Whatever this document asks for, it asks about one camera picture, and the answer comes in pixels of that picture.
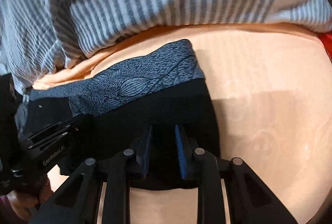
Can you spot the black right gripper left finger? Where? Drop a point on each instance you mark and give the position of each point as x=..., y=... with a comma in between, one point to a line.
x=77, y=200

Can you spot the grey white striped duvet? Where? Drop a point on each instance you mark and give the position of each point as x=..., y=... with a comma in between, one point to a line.
x=40, y=37

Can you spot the red item at bed edge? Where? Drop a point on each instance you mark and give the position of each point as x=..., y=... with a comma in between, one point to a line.
x=326, y=39

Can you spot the peach orange bed sheet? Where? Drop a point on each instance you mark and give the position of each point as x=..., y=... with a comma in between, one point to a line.
x=270, y=87

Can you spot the black pants with patterned waistband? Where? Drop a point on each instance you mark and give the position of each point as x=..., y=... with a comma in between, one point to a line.
x=163, y=93

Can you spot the person's left hand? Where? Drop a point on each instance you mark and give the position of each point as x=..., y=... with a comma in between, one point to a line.
x=15, y=207

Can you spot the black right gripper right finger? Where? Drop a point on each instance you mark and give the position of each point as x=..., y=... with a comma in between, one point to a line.
x=227, y=188

